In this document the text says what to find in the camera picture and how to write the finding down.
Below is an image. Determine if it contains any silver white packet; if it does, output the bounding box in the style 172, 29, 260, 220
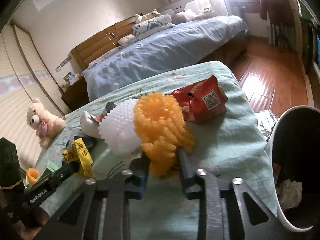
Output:
80, 102, 115, 139

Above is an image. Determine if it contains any pink plush toy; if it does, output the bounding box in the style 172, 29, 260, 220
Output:
172, 9, 200, 23

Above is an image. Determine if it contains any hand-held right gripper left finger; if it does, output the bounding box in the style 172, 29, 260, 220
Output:
37, 158, 151, 240

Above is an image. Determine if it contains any wooden headboard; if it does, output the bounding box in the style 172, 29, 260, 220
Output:
70, 15, 140, 72

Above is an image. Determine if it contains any bed with blue cover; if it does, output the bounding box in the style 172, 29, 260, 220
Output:
82, 15, 248, 103

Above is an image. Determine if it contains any crumpled white paper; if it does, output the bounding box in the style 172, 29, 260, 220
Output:
276, 179, 303, 209

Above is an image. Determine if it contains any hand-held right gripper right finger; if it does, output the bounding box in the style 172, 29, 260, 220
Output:
177, 149, 294, 240

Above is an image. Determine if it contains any dark wooden nightstand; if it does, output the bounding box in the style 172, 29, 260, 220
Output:
61, 76, 90, 112

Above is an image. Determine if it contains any white foam fruit net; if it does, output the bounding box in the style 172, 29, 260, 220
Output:
98, 99, 143, 164

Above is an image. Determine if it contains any green floral blanket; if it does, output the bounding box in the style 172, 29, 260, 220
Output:
34, 60, 278, 240

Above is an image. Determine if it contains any white trash bin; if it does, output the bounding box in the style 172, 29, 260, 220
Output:
266, 106, 320, 233

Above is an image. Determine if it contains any wall shelf unit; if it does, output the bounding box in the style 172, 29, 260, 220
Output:
292, 0, 320, 80

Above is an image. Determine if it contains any hanging red coat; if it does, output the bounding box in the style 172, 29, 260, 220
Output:
259, 0, 288, 22

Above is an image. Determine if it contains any red snack bag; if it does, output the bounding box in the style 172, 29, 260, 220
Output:
170, 74, 228, 123

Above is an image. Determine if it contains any large orange foam fruit net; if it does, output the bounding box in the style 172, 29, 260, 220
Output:
134, 92, 196, 178

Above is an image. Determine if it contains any dark radiator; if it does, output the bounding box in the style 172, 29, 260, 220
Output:
270, 21, 295, 52

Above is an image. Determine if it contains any yellow plush toy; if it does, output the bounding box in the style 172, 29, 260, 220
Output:
143, 9, 162, 20

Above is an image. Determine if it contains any photo frame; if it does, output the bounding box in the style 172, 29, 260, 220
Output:
63, 72, 77, 85

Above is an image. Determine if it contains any small orange foam net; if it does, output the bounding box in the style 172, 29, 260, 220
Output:
26, 168, 40, 184

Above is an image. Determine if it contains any white crib rail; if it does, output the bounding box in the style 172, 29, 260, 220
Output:
157, 0, 225, 15

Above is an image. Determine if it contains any green cardboard box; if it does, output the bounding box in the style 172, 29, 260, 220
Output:
45, 161, 63, 174

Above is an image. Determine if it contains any silver quilted bag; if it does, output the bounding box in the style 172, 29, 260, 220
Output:
255, 110, 279, 140

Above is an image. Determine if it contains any white pillow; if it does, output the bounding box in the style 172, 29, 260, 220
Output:
117, 34, 137, 47

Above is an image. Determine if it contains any cream sliding wardrobe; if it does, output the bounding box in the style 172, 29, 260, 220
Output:
0, 20, 65, 173

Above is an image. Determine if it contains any folded white blue quilt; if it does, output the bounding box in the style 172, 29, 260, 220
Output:
132, 14, 177, 40

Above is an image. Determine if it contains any yellow plastic bag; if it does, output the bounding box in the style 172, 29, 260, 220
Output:
62, 140, 93, 177

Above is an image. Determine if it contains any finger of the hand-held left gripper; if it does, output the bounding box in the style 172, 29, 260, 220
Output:
37, 160, 81, 191

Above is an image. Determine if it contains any cream teddy bear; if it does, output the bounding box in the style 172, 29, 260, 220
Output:
26, 98, 67, 149

